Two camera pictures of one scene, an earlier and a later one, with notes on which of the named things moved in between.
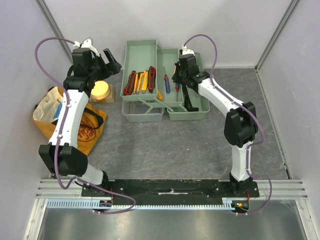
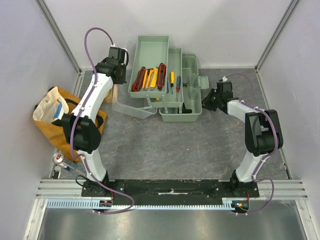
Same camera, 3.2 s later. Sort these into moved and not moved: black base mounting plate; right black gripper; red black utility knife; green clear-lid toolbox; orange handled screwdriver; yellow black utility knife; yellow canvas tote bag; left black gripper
Moved: orange handled screwdriver; yellow black utility knife; left black gripper; green clear-lid toolbox; red black utility knife; right black gripper
Not moved: black base mounting plate; yellow canvas tote bag
